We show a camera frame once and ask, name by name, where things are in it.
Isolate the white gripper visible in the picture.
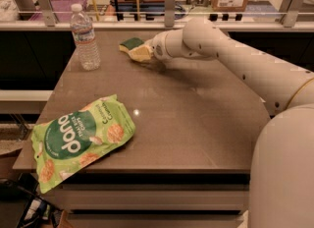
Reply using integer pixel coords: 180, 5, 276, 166
129, 29, 183, 63

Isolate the green and yellow sponge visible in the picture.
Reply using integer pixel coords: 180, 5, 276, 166
119, 37, 144, 53

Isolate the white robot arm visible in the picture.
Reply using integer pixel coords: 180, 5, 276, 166
130, 17, 314, 228

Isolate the green rice chip bag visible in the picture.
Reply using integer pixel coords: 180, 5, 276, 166
31, 95, 135, 194

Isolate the clear plastic water bottle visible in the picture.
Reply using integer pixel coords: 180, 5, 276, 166
70, 3, 100, 71

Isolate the purple bin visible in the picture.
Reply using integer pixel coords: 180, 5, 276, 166
30, 0, 87, 23

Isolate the grey drawer cabinet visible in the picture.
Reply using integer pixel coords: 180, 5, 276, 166
44, 173, 249, 228

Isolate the metal rail post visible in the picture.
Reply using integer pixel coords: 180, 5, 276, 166
280, 0, 304, 28
164, 0, 176, 28
37, 0, 57, 27

